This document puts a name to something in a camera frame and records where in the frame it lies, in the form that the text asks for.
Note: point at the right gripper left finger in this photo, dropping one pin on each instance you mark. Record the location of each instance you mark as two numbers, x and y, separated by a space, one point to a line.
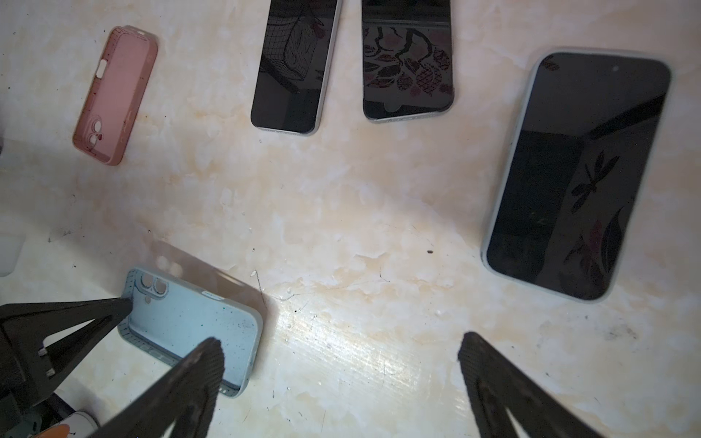
181 403

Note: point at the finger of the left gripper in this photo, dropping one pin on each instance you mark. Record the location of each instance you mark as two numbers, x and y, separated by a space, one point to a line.
42 343

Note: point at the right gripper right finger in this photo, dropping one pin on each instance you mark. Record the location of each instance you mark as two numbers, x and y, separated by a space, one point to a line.
499 393

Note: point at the light blue phone case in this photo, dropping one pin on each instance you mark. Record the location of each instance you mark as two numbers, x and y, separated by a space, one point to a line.
170 317

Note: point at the pink phone case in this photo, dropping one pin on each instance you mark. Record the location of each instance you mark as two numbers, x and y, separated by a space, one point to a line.
115 95

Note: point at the black phone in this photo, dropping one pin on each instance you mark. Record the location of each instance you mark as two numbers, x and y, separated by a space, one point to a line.
407 59
576 164
295 57

